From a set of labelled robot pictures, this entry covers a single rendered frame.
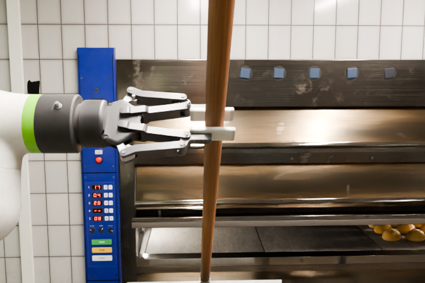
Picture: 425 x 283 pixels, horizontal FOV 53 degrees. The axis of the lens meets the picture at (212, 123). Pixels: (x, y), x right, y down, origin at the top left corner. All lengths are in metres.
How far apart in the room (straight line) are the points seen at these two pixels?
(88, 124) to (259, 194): 1.41
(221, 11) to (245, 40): 1.43
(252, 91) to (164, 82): 0.40
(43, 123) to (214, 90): 0.25
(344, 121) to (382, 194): 0.38
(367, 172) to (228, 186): 0.65
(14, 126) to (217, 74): 0.31
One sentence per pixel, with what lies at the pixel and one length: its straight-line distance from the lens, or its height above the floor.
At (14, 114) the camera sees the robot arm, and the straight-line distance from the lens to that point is 0.68.
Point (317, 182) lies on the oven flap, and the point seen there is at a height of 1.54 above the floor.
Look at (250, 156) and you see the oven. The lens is 1.94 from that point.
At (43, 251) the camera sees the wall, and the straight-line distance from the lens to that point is 2.17.
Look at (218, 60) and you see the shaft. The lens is 0.53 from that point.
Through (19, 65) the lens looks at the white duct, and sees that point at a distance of 2.01.
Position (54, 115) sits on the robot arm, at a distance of 0.66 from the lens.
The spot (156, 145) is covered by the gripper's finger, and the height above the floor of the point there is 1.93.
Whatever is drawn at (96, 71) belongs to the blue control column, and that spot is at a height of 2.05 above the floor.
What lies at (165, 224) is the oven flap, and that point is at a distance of 1.86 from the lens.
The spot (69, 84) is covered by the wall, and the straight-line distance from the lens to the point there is 1.96.
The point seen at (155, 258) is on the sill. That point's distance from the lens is 2.09.
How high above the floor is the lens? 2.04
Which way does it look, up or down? 7 degrees down
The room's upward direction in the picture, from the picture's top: straight up
